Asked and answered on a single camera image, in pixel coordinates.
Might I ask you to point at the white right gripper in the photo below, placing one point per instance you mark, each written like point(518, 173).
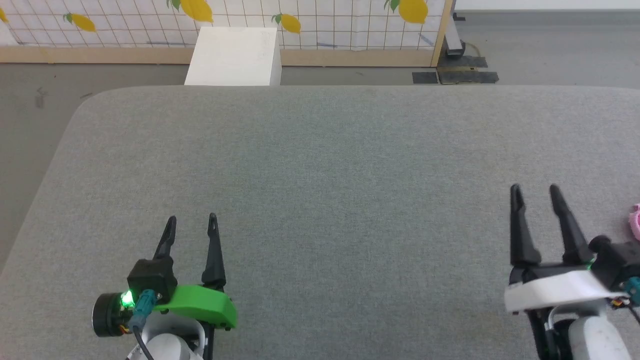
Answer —
point(555, 292)

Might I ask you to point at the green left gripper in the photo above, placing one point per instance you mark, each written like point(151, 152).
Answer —
point(200, 305)

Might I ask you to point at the pink garment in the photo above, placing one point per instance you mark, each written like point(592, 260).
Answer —
point(636, 222)

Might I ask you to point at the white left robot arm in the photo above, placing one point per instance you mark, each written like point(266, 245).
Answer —
point(165, 347)

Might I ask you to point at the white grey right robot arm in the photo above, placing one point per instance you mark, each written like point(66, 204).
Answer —
point(595, 335)

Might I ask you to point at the white box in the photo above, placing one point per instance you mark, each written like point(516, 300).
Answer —
point(232, 57)

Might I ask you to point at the grey metal stand foot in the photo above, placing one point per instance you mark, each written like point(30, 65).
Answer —
point(454, 40)

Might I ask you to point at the wooden framed lemon print screen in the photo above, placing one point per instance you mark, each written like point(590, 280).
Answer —
point(350, 30)

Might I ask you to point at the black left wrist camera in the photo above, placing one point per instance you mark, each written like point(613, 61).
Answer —
point(152, 277)

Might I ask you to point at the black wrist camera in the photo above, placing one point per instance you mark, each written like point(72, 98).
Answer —
point(152, 277)
point(617, 262)

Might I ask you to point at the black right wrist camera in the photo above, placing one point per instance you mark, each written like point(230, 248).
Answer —
point(617, 262)

